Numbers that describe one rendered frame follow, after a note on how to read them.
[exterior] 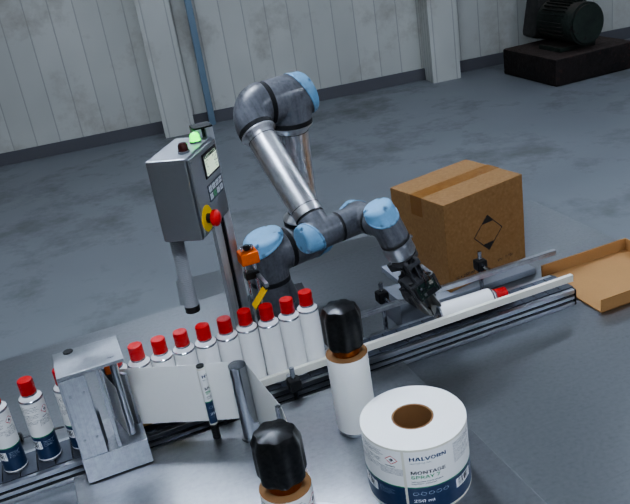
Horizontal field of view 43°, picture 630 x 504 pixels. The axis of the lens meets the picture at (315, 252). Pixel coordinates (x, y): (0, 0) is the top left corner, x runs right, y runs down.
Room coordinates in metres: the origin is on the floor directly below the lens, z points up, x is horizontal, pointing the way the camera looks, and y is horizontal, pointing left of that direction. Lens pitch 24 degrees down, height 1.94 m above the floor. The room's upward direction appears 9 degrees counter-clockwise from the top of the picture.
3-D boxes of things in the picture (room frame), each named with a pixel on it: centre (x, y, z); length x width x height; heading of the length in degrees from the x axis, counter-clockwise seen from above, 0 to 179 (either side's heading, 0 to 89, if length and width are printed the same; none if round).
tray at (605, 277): (1.98, -0.82, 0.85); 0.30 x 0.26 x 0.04; 108
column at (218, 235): (1.80, 0.21, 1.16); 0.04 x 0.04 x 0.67; 18
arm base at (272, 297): (2.06, 0.14, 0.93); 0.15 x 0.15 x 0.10
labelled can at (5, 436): (1.48, 0.74, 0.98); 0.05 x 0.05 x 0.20
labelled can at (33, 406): (1.51, 0.66, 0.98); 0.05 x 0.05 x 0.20
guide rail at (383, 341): (1.73, -0.16, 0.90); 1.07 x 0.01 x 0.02; 108
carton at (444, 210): (2.19, -0.44, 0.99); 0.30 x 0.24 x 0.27; 119
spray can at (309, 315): (1.71, 0.04, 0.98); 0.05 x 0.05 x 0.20
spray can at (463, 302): (1.84, -0.38, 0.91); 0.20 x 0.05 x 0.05; 106
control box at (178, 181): (1.72, 0.26, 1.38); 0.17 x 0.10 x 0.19; 163
